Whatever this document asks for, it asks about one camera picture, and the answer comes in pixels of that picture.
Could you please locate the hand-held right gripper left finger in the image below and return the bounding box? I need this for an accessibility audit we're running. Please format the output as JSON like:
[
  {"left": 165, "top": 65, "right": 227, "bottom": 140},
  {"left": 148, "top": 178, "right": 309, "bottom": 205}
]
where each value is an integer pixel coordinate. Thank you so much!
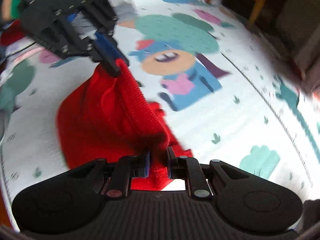
[{"left": 66, "top": 150, "right": 151, "bottom": 197}]

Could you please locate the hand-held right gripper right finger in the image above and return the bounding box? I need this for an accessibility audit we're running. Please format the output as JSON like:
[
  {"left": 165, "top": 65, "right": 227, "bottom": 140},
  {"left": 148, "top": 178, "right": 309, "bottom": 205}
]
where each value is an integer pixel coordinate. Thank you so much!
[{"left": 166, "top": 147, "right": 253, "bottom": 197}]

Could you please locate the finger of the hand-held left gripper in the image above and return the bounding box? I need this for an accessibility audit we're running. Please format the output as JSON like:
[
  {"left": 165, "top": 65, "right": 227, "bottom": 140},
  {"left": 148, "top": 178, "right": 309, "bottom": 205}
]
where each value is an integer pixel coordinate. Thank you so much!
[
  {"left": 87, "top": 42, "right": 121, "bottom": 78},
  {"left": 94, "top": 31, "right": 130, "bottom": 67}
]

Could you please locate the red knitted sweater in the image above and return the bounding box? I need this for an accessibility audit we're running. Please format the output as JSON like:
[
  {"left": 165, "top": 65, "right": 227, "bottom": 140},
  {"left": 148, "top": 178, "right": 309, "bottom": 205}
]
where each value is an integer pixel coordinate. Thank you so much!
[{"left": 56, "top": 57, "right": 194, "bottom": 192}]

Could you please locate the stack of pastel folded clothes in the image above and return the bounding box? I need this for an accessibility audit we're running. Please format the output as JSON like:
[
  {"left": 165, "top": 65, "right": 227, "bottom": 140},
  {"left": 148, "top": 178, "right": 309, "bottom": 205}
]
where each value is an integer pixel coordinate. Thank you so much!
[{"left": 100, "top": 0, "right": 139, "bottom": 22}]

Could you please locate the cartoon printed play mat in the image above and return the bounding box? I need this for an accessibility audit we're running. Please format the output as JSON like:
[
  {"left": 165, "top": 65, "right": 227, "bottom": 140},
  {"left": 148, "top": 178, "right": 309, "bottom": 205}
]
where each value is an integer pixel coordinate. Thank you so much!
[{"left": 0, "top": 0, "right": 320, "bottom": 230}]

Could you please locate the wooden chair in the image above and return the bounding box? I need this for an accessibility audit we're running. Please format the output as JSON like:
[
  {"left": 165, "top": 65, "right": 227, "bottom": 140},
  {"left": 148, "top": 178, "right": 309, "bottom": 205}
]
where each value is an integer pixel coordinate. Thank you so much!
[{"left": 206, "top": 0, "right": 275, "bottom": 28}]

